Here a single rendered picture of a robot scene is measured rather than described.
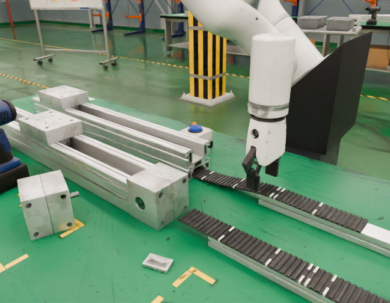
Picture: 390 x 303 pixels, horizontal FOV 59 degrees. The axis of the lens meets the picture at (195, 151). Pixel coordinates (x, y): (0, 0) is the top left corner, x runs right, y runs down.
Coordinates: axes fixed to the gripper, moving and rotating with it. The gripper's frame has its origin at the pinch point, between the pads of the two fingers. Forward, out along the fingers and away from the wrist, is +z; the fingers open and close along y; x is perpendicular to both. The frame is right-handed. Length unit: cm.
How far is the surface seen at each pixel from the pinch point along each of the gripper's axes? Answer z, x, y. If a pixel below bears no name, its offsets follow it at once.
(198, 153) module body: 0.8, 21.2, 2.3
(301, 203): 2.8, -9.9, -0.2
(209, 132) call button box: 0.4, 27.6, 14.9
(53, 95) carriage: -6, 82, -5
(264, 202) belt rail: 5.0, -2.0, -1.9
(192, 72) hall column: 50, 238, 249
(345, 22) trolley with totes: -10, 81, 282
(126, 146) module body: 3.2, 44.5, -4.0
